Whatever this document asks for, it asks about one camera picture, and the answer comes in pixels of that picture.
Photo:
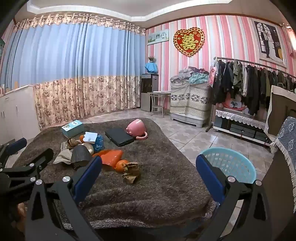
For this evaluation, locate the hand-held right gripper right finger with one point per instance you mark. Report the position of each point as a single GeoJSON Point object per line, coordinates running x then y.
{"type": "Point", "coordinates": [210, 178]}

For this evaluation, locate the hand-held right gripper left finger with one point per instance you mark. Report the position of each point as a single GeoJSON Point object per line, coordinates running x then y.
{"type": "Point", "coordinates": [89, 178]}

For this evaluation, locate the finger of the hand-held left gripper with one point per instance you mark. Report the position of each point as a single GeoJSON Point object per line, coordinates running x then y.
{"type": "Point", "coordinates": [16, 144]}
{"type": "Point", "coordinates": [44, 157]}

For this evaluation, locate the dark grey pleated paper cup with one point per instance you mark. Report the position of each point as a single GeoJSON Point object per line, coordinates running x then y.
{"type": "Point", "coordinates": [79, 156]}

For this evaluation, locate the light blue plastic basket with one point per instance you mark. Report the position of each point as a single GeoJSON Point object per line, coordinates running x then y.
{"type": "Point", "coordinates": [231, 160]}

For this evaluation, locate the orange plastic bag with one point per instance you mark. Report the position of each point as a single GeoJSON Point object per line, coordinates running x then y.
{"type": "Point", "coordinates": [111, 156]}

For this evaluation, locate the small orange fruit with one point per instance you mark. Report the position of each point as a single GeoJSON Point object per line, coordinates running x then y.
{"type": "Point", "coordinates": [82, 139]}
{"type": "Point", "coordinates": [120, 165]}

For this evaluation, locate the brown paper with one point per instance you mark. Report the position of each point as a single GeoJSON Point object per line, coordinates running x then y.
{"type": "Point", "coordinates": [72, 142]}
{"type": "Point", "coordinates": [131, 171]}

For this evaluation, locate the person's left hand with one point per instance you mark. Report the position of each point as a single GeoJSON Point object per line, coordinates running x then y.
{"type": "Point", "coordinates": [21, 212]}

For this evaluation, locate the printed magazine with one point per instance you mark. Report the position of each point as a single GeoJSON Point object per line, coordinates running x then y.
{"type": "Point", "coordinates": [63, 147]}

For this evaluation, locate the blue plastic bag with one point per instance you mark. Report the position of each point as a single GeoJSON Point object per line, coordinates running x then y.
{"type": "Point", "coordinates": [99, 142]}

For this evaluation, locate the teal cardboard box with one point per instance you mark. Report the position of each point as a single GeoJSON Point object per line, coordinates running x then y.
{"type": "Point", "coordinates": [72, 129]}

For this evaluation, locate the white paper label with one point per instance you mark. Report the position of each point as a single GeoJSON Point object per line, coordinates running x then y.
{"type": "Point", "coordinates": [90, 137]}

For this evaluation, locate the brown shaggy rug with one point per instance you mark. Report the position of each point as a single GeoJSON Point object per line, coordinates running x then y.
{"type": "Point", "coordinates": [161, 185]}

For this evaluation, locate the black flat case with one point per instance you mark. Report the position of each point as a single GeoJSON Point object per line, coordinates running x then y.
{"type": "Point", "coordinates": [118, 136]}

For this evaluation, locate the low black white cabinet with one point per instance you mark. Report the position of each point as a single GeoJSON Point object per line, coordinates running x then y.
{"type": "Point", "coordinates": [242, 133]}

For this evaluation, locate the white lace cloth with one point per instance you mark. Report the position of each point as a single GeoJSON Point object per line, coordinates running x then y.
{"type": "Point", "coordinates": [240, 118]}

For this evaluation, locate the pink pig mug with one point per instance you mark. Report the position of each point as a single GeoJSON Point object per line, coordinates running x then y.
{"type": "Point", "coordinates": [136, 127]}

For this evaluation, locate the pink toy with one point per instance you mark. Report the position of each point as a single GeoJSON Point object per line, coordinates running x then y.
{"type": "Point", "coordinates": [233, 104]}

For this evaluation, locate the patterned beige cloth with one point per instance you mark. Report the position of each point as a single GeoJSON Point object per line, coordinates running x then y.
{"type": "Point", "coordinates": [189, 99]}

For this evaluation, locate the blue patterned fringed cloth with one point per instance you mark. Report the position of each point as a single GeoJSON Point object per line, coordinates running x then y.
{"type": "Point", "coordinates": [286, 139]}

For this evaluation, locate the small side table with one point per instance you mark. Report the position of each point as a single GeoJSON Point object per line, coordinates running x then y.
{"type": "Point", "coordinates": [159, 93]}

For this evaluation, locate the row of hanging clothes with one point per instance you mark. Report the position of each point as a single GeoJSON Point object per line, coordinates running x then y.
{"type": "Point", "coordinates": [252, 88]}

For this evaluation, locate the blue and floral curtain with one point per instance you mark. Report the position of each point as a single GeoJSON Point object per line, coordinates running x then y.
{"type": "Point", "coordinates": [69, 58]}

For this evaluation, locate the pink hanging bag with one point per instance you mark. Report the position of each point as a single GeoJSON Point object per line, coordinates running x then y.
{"type": "Point", "coordinates": [211, 76]}

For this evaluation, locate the grey water dispenser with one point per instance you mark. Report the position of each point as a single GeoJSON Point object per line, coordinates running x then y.
{"type": "Point", "coordinates": [148, 92]}

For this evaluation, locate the pile of clothes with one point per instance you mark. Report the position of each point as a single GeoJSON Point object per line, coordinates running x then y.
{"type": "Point", "coordinates": [189, 75]}

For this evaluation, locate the metal clothes rack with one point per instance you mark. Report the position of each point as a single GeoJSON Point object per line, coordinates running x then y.
{"type": "Point", "coordinates": [254, 62]}

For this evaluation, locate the blue covered water bottle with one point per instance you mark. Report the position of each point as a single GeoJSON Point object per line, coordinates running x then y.
{"type": "Point", "coordinates": [151, 67]}

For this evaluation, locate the small potted plant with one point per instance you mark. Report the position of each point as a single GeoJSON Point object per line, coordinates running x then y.
{"type": "Point", "coordinates": [152, 59]}

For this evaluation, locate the red heart wall ornament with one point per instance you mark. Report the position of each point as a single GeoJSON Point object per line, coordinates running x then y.
{"type": "Point", "coordinates": [189, 41]}

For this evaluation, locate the wedding photo wall poster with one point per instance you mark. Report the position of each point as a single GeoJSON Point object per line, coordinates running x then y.
{"type": "Point", "coordinates": [268, 39]}

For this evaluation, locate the landscape wall poster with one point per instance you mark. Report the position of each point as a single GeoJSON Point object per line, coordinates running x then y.
{"type": "Point", "coordinates": [158, 37]}

